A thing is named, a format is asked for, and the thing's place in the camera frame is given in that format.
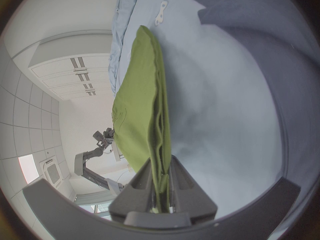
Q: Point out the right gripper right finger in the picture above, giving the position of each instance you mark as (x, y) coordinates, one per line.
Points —
(190, 196)

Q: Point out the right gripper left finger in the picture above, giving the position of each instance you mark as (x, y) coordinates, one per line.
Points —
(135, 196)

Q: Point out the green shorts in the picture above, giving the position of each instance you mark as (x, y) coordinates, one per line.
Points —
(140, 96)

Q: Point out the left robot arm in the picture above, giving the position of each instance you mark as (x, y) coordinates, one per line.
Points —
(80, 164)

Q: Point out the dark blue garment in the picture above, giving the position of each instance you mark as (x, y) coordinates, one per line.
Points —
(275, 34)

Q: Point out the window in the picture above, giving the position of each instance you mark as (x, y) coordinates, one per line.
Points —
(102, 211)

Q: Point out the white curtain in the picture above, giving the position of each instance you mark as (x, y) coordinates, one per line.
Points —
(95, 199)

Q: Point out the white small table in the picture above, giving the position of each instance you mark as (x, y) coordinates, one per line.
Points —
(118, 154)

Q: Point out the white ceiling air conditioner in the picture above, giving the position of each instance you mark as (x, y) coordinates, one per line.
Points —
(52, 171)

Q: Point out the ceiling light panel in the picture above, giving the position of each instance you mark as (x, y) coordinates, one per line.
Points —
(28, 169)

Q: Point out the white wardrobe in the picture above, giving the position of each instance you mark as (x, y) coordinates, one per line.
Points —
(62, 66)

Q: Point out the pale blue quilt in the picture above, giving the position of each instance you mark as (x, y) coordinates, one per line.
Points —
(120, 34)

